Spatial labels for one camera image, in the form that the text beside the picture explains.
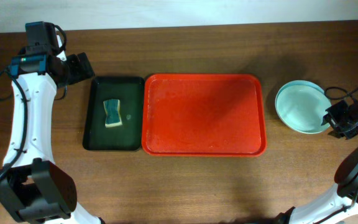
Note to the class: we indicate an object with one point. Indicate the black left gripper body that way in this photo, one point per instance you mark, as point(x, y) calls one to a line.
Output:
point(74, 69)

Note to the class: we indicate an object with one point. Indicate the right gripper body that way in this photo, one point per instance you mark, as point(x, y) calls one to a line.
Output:
point(348, 112)

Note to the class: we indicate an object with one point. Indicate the pale green plate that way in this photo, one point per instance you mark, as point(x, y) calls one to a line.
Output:
point(301, 105)

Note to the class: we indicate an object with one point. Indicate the green and yellow sponge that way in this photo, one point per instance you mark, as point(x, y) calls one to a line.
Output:
point(112, 109)

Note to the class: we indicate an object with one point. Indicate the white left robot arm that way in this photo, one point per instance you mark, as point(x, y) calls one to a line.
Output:
point(33, 188)

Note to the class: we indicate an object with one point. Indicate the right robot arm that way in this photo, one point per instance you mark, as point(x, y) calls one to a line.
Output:
point(333, 206)

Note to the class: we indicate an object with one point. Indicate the black water tray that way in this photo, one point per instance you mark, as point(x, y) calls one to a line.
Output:
point(122, 135)

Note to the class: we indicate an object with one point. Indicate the red serving tray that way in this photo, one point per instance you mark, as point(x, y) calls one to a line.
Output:
point(211, 115)

